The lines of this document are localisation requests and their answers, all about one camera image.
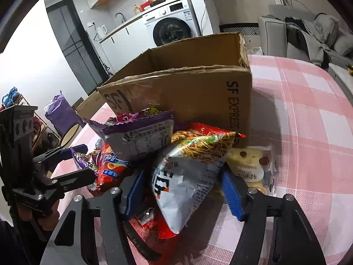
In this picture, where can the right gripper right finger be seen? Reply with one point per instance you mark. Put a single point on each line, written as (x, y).
(293, 239)

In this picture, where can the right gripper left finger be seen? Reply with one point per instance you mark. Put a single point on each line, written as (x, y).
(73, 240)

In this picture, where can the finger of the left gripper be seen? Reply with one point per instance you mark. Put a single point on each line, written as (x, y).
(58, 154)
(71, 181)

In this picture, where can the purple candy bag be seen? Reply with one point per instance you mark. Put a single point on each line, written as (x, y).
(83, 161)

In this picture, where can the red crisp snack bag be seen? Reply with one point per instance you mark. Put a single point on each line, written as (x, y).
(109, 169)

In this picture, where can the red white noodle packet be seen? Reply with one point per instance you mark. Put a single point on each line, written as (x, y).
(149, 234)

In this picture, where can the purple white snack bag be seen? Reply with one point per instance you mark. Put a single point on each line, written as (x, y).
(142, 133)

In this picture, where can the yellow cake package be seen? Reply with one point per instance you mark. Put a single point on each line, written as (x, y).
(256, 165)

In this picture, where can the purple plastic bag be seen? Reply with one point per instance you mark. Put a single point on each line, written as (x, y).
(61, 114)

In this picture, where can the shoe rack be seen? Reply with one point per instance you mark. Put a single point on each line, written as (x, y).
(43, 138)

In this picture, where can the cardboard box on floor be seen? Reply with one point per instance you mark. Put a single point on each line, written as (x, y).
(90, 106)

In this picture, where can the black glass door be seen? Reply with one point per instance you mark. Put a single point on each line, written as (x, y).
(76, 46)

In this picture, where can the white kitchen cabinets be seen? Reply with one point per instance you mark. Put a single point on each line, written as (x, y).
(126, 44)

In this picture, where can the white electric kettle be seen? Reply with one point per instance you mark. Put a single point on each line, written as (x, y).
(101, 32)

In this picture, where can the SF cardboard box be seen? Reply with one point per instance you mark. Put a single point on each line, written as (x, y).
(202, 80)

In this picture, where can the white side table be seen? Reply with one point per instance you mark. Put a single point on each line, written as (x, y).
(343, 79)

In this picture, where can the white washing machine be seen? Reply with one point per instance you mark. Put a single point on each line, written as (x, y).
(172, 22)

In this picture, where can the grey clothes pile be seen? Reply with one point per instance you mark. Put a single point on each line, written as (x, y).
(314, 38)

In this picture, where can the grey sofa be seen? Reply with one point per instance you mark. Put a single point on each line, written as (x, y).
(273, 36)

